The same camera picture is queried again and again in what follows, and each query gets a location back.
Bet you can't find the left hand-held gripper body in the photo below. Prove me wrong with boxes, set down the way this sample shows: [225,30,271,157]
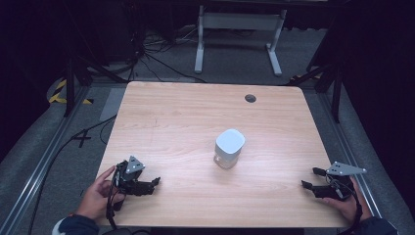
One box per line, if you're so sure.
[112,155,147,212]

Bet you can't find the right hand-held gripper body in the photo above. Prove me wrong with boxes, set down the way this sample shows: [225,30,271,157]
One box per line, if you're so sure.
[311,161,367,201]

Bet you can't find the left hand-held gripper cable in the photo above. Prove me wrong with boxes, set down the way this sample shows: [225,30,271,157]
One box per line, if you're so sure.
[105,180,120,231]

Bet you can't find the white metal desk frame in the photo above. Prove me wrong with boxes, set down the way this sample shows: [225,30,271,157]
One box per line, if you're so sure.
[194,4,289,77]

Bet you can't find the clear jar with white lid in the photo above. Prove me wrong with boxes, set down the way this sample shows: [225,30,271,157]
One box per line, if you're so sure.
[212,127,247,170]

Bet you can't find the black tripod stand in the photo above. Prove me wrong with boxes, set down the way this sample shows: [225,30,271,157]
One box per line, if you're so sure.
[62,0,129,118]
[286,48,345,124]

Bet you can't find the yellow and black floor tape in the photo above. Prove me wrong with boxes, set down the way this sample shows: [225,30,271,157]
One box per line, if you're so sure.
[48,78,95,106]

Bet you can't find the person's left hand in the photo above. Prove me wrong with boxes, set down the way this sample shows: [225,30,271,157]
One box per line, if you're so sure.
[75,164,126,223]

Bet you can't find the long black floor cable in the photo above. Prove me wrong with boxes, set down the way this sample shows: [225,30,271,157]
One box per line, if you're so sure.
[26,114,117,235]

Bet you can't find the hand-held gripper cable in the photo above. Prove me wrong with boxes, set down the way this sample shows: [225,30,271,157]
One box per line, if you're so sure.
[327,175,364,235]
[105,180,120,231]

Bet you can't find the tangle of black floor cables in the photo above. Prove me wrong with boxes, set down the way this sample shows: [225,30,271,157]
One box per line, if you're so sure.
[125,19,208,84]

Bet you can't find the right hand-held gripper cable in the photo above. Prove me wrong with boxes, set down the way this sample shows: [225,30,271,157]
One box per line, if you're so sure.
[327,175,364,235]

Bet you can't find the person's right hand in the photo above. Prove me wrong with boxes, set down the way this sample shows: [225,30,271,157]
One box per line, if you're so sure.
[320,177,373,226]

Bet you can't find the grey floor plate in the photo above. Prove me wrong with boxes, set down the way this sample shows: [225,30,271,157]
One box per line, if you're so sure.
[99,86,128,122]

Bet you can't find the aluminium floor rail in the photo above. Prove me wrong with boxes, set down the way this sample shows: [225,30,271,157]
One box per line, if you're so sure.
[317,92,384,219]
[0,83,92,235]

